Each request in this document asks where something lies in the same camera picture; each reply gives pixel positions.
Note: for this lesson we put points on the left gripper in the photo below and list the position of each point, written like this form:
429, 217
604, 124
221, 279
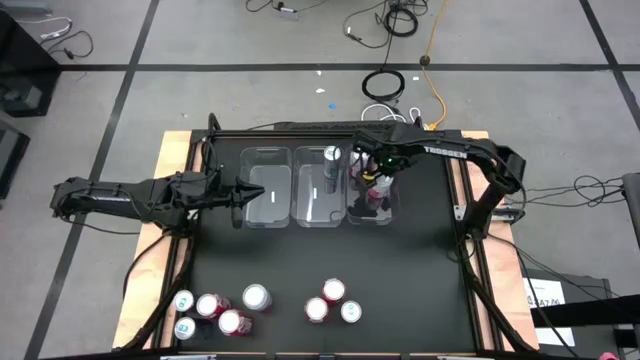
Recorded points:
217, 192

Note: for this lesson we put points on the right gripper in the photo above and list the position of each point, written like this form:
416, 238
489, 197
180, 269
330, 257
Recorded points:
380, 152

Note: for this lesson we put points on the blue silver Red Bull can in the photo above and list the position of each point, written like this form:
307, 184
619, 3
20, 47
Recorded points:
331, 155
185, 328
351, 311
183, 300

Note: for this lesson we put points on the red Coca-Cola can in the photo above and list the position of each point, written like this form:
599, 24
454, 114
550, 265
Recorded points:
316, 310
333, 290
207, 305
230, 322

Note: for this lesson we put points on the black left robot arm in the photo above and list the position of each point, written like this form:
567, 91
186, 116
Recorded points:
110, 197

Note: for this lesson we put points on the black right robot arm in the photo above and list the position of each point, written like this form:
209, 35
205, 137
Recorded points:
445, 150

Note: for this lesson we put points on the clear plastic bin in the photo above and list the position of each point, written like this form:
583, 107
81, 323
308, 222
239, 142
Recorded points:
265, 210
310, 210
387, 217

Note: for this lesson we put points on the plywood base board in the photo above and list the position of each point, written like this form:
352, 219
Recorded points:
172, 150

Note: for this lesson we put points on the black round plug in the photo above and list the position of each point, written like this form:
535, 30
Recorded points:
425, 60

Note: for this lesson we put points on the grey power adapter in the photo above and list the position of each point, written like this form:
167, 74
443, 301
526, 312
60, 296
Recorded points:
289, 13

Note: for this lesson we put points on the white paper sheet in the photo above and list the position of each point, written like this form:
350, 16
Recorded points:
547, 290

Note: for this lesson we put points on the black equipment case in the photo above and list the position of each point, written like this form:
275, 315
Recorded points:
10, 155

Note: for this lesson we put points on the black cabinet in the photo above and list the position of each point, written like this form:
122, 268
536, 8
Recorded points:
25, 65

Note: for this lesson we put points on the black storage case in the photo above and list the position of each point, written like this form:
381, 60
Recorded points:
585, 310

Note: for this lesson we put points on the pink object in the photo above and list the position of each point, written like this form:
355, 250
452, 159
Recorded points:
607, 356

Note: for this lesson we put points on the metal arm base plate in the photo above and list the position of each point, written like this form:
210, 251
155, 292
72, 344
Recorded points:
507, 216

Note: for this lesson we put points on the grey metal post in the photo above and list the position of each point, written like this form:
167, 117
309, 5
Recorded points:
632, 210

